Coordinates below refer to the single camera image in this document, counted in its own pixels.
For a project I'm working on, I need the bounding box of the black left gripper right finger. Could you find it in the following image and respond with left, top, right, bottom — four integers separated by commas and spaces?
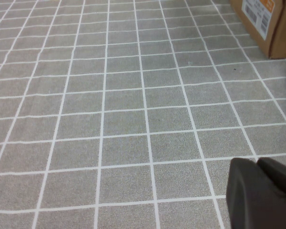
256, 157, 286, 205

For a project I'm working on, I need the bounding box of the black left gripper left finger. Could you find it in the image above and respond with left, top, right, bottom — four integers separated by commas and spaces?
226, 157, 286, 229

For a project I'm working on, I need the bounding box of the brown cardboard shoe box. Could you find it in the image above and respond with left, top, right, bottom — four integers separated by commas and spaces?
230, 0, 286, 59

